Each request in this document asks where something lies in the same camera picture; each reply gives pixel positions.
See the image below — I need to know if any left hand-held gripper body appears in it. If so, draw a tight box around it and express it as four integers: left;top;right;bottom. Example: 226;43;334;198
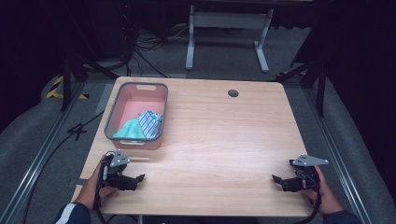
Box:
98;148;132;189

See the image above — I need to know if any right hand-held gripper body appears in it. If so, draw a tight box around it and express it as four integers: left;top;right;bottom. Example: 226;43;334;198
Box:
289;153;330;190

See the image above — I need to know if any person's right hand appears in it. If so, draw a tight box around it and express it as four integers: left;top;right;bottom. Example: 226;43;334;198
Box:
301;165;344;217

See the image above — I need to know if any person's left hand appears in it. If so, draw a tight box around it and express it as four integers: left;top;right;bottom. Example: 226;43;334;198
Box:
74;161;120;213

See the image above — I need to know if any teal cloth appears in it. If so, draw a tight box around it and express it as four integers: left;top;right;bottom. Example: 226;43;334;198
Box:
112;119;148;140

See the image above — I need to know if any blue white striped cloth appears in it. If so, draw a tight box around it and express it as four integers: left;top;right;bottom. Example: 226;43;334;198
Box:
136;109;164;140

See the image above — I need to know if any pink basin with grey rim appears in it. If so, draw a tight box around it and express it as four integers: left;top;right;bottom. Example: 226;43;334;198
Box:
104;81;169;151

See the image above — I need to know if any black tripod stand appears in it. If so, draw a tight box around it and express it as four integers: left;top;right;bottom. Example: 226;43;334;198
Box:
275;57;329;119
59;50;120;113

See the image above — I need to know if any yellow black floor tape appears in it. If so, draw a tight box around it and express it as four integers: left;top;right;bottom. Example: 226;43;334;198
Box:
46;76;90;101

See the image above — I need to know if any right hand-held gripper cable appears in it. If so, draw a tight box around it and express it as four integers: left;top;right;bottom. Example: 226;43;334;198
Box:
293;172;323;224

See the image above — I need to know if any hand-held gripper cable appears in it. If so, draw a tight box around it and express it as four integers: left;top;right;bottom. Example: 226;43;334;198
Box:
92;155;108;224
293;172;323;224

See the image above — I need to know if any aluminium floor rail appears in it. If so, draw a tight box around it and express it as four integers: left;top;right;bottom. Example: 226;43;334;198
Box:
0;81;87;224
303;87;375;224

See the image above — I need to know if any left hand-held gripper cable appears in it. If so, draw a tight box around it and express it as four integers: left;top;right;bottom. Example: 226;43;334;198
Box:
92;155;108;224

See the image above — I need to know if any black floor cable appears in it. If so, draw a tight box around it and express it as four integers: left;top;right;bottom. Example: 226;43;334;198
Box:
21;110;106;224

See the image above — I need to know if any bundle of black cables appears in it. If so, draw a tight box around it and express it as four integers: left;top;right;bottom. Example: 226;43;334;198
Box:
120;6;188;78

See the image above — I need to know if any white metal desk frame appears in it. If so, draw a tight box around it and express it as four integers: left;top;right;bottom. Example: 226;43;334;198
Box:
185;4;276;74

